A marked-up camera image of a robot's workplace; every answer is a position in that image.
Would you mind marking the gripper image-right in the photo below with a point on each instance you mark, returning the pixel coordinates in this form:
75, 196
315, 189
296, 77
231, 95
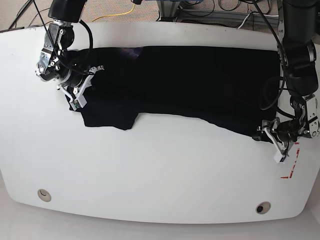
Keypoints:
282, 135

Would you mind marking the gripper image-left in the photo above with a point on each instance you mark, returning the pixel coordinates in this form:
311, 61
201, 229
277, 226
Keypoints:
73, 85

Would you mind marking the black t-shirt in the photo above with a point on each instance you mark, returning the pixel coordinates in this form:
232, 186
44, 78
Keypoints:
222, 86

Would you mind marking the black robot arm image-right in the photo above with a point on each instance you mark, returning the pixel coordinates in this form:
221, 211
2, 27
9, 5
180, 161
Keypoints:
298, 22

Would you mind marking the red tape rectangle marking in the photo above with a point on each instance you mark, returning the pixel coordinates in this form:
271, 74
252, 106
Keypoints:
288, 166

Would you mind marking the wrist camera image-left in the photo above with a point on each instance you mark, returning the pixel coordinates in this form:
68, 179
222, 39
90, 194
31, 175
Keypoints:
77, 103

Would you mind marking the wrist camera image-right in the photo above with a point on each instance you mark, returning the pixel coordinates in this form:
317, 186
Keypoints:
279, 157

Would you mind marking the right table cable grommet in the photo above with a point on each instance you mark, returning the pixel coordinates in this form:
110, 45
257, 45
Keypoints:
263, 208

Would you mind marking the table cable grommet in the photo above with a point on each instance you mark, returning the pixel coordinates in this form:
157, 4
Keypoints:
263, 208
44, 195

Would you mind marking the left table cable grommet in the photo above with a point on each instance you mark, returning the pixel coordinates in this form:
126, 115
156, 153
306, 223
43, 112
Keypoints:
44, 195

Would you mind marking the aluminium frame stand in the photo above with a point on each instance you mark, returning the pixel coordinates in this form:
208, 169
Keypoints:
225, 13

